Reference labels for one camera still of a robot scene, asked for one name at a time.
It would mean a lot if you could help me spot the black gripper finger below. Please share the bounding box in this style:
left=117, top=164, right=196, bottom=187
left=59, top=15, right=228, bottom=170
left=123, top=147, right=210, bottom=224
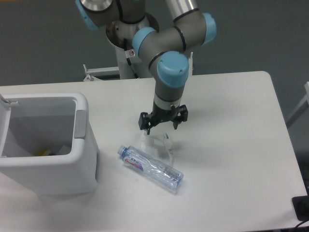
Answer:
left=138, top=112, right=154, bottom=135
left=172, top=104, right=188, bottom=130

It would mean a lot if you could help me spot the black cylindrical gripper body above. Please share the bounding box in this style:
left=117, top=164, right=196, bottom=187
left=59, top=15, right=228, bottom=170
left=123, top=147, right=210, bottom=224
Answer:
left=149, top=102, right=180, bottom=127

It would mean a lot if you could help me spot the white plastic wrapper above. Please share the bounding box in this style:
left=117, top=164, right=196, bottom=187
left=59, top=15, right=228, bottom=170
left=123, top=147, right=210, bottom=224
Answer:
left=139, top=131, right=174, bottom=167

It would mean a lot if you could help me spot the clear plastic water bottle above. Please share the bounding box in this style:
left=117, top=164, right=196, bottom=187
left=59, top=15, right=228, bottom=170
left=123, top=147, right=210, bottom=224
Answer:
left=117, top=145, right=184, bottom=192

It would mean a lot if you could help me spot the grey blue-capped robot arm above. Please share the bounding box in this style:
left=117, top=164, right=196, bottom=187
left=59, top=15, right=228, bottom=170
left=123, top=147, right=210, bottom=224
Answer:
left=76, top=0, right=217, bottom=131

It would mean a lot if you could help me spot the white open trash can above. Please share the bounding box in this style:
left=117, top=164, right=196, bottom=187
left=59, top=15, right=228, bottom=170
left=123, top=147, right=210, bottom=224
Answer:
left=0, top=92, right=99, bottom=195

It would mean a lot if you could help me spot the yellow trash inside bin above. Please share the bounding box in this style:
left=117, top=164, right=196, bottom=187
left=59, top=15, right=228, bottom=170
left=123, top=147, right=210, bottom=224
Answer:
left=35, top=149, right=54, bottom=157

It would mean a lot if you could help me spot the black device at table edge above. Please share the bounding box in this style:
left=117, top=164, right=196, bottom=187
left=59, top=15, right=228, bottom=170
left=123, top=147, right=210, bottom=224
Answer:
left=292, top=196, right=309, bottom=221

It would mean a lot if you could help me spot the white upright bracket post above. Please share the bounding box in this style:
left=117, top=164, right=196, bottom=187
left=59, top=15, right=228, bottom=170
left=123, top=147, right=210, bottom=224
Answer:
left=188, top=51, right=194, bottom=76

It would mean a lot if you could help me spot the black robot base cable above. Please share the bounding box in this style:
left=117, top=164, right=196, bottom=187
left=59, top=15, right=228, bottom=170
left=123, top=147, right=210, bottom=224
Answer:
left=123, top=38, right=140, bottom=79

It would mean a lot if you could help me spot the white metal base frame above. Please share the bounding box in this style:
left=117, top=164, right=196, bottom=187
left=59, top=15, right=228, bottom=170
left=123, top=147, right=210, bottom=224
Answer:
left=83, top=63, right=155, bottom=82

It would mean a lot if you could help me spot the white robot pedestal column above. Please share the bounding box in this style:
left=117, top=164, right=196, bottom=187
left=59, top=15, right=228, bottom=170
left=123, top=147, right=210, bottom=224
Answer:
left=106, top=13, right=159, bottom=79

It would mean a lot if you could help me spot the white frame at right edge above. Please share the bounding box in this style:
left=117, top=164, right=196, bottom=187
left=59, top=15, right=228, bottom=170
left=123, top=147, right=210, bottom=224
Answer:
left=285, top=82, right=309, bottom=128

